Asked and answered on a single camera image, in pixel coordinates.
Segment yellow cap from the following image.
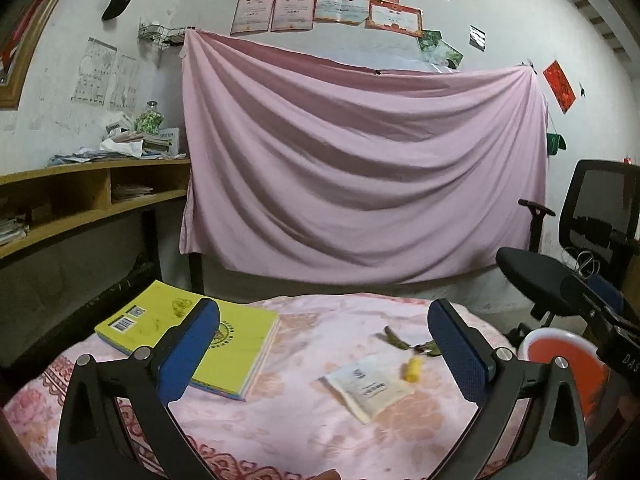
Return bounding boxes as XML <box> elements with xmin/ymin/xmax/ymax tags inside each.
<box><xmin>402</xmin><ymin>356</ymin><xmax>423</xmax><ymax>384</ymax></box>

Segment green hanging bag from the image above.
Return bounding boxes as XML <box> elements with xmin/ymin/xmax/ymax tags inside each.
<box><xmin>547</xmin><ymin>132</ymin><xmax>567</xmax><ymax>157</ymax></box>

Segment wooden shelf unit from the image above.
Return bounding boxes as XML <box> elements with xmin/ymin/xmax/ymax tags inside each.
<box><xmin>1</xmin><ymin>158</ymin><xmax>190</xmax><ymax>266</ymax></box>

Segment red plastic basin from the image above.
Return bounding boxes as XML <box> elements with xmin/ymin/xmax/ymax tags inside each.
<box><xmin>518</xmin><ymin>327</ymin><xmax>608</xmax><ymax>418</ymax></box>

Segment white sugar packet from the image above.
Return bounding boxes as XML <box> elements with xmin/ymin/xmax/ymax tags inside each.
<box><xmin>323</xmin><ymin>356</ymin><xmax>416</xmax><ymax>424</ymax></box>

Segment black hanging pouch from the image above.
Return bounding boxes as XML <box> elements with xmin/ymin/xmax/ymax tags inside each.
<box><xmin>101</xmin><ymin>0</ymin><xmax>131</xmax><ymax>22</ymax></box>

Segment red paper poster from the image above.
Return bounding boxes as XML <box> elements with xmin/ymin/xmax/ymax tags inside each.
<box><xmin>542</xmin><ymin>61</ymin><xmax>576</xmax><ymax>114</ymax></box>

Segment white cable on chair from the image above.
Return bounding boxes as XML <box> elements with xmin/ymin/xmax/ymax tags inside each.
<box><xmin>562</xmin><ymin>249</ymin><xmax>601</xmax><ymax>279</ymax></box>

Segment yellow book stack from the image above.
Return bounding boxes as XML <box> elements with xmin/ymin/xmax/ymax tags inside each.
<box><xmin>96</xmin><ymin>281</ymin><xmax>280</xmax><ymax>400</ymax></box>

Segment black office chair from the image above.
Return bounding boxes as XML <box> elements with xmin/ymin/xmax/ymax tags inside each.
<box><xmin>497</xmin><ymin>159</ymin><xmax>639</xmax><ymax>326</ymax></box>

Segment pink hanging sheet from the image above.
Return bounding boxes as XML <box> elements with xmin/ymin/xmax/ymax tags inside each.
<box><xmin>179</xmin><ymin>30</ymin><xmax>548</xmax><ymax>285</ymax></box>

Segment person left hand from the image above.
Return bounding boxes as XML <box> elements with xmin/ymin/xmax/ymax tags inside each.
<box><xmin>310</xmin><ymin>469</ymin><xmax>342</xmax><ymax>480</ymax></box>

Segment person right hand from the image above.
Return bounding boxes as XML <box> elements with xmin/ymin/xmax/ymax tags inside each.
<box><xmin>585</xmin><ymin>368</ymin><xmax>639</xmax><ymax>443</ymax></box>

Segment green candy jar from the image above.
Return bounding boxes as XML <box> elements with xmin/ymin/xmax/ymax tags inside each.
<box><xmin>134</xmin><ymin>100</ymin><xmax>164</xmax><ymax>134</ymax></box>

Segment floral pink quilt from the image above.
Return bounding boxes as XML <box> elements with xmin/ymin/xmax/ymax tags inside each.
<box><xmin>0</xmin><ymin>292</ymin><xmax>532</xmax><ymax>480</ymax></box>

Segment green dried leaf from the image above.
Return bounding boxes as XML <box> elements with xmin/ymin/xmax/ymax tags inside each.
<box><xmin>375</xmin><ymin>326</ymin><xmax>442</xmax><ymax>358</ymax></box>

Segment paper pile on shelf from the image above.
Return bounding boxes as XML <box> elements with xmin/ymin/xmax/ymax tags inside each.
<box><xmin>48</xmin><ymin>115</ymin><xmax>186</xmax><ymax>167</ymax></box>

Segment wall calendar sheets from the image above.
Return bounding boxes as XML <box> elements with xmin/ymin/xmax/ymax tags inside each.
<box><xmin>72</xmin><ymin>37</ymin><xmax>140</xmax><ymax>112</ymax></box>

